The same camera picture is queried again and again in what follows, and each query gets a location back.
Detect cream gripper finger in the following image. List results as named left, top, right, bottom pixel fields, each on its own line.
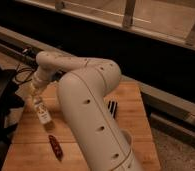
left=36, top=89, right=43, bottom=98
left=29, top=83, right=36, bottom=99

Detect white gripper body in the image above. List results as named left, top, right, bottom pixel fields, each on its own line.
left=32, top=68, right=53, bottom=89

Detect white plastic bottle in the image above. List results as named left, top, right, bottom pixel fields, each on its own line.
left=32, top=96, right=52, bottom=125

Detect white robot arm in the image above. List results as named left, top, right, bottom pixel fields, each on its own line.
left=32, top=51, right=144, bottom=171

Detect metal railing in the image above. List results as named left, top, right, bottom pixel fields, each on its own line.
left=16, top=0, right=195, bottom=50

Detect black cable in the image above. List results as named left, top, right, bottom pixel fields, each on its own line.
left=13, top=47, right=45, bottom=84

